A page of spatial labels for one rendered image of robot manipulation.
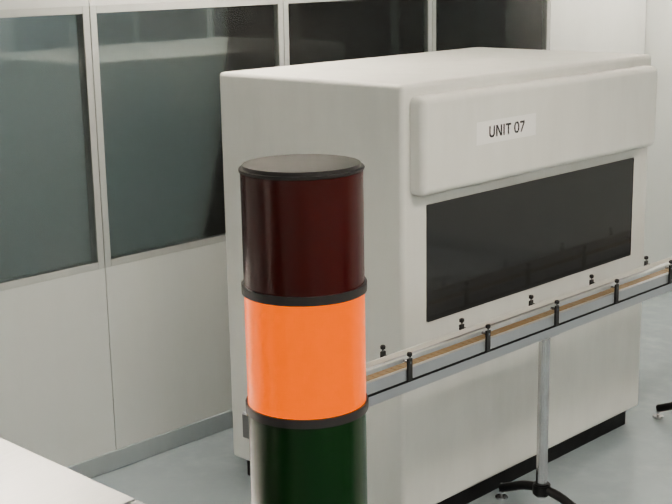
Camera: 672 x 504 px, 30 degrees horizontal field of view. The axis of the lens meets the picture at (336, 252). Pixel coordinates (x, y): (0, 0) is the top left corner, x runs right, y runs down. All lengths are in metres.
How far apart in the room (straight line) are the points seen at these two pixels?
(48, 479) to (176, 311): 5.56
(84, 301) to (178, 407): 0.86
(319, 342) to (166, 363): 5.95
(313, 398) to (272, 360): 0.02
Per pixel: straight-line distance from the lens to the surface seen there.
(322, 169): 0.48
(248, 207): 0.49
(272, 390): 0.50
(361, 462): 0.52
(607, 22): 9.16
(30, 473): 0.87
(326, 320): 0.49
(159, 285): 6.31
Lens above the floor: 2.43
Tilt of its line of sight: 13 degrees down
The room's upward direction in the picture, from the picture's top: 1 degrees counter-clockwise
